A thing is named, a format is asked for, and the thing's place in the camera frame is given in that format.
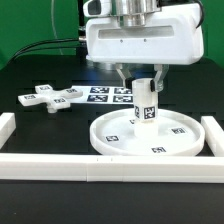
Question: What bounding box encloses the white front fence rail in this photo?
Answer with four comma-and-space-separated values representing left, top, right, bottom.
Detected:
0, 153, 224, 183

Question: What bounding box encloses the white right fence rail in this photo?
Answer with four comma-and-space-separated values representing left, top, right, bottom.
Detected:
201, 116, 224, 157

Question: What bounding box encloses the black cable bundle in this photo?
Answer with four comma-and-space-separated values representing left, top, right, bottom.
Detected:
9, 0, 89, 63

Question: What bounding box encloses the white cross-shaped table base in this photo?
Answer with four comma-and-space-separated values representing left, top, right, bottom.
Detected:
18, 84, 83, 113

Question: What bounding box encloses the white left fence rail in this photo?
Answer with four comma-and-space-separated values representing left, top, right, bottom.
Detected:
0, 113, 16, 149

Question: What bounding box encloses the white fence rail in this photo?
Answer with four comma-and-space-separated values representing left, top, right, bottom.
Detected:
0, 153, 224, 183
0, 113, 16, 149
201, 116, 224, 157

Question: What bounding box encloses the white round table top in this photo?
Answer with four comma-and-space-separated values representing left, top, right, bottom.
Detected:
90, 109, 205, 156

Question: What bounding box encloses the sheet of fiducial markers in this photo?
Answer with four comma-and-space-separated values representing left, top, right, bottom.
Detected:
70, 86, 133, 104

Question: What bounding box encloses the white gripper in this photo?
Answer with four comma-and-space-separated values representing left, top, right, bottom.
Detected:
83, 0, 204, 92

